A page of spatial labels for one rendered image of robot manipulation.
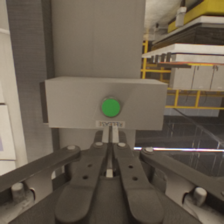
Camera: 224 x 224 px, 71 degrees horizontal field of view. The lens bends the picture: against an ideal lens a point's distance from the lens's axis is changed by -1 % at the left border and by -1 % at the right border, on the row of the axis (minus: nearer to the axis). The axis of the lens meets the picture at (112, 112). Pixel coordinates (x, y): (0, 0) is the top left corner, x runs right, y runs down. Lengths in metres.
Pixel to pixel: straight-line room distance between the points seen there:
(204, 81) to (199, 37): 5.05
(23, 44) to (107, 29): 0.16
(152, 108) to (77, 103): 0.12
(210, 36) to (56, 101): 2.78
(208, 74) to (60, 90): 7.65
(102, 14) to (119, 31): 0.05
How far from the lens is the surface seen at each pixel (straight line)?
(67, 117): 0.28
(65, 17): 0.36
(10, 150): 1.39
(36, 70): 0.33
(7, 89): 1.30
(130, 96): 0.26
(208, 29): 2.92
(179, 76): 7.28
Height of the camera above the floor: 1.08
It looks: 17 degrees up
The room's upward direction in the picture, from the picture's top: 178 degrees counter-clockwise
